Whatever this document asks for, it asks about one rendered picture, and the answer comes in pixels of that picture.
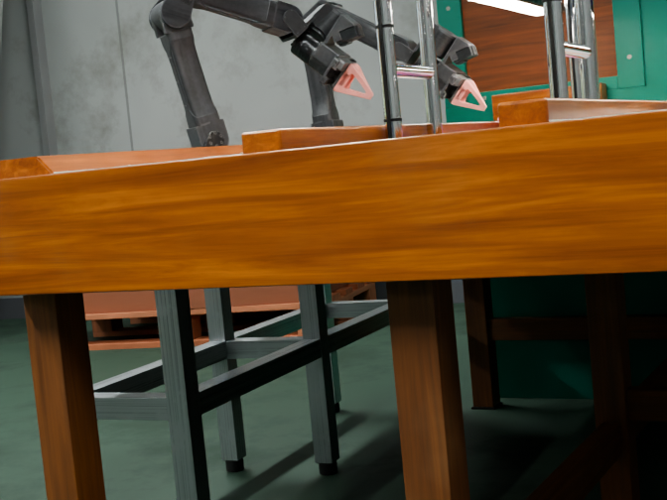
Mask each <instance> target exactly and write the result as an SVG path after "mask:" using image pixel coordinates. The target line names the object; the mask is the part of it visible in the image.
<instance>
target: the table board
mask: <svg viewBox="0 0 667 500"><path fill-rule="evenodd" d="M653 272H667V110H658V111H649V112H639V113H629V114H620V115H610V116H602V117H592V118H583V119H573V120H563V121H554V122H544V123H535V124H525V125H516V126H506V127H496V128H487V129H477V130H468V131H459V132H450V133H440V134H430V135H421V136H411V137H402V138H392V139H383V140H373V141H363V142H354V143H344V144H335V145H325V146H317V147H307V148H297V149H288V150H278V151H269V152H259V153H250V154H240V155H230V156H221V157H211V158H202V159H192V160H183V161H173V162H164V163H155V164H145V165H136V166H126V167H117V168H107V169H97V170H88V171H78V172H69V173H59V174H50V175H40V176H30V177H21V178H12V179H3V180H0V296H27V295H53V294H81V293H108V292H136V291H163V290H189V289H217V288H244V287H272V286H299V285H326V284H353V283H380V282H408V281H435V280H462V279H489V278H517V277H544V276H571V275H598V274H625V273H653Z"/></svg>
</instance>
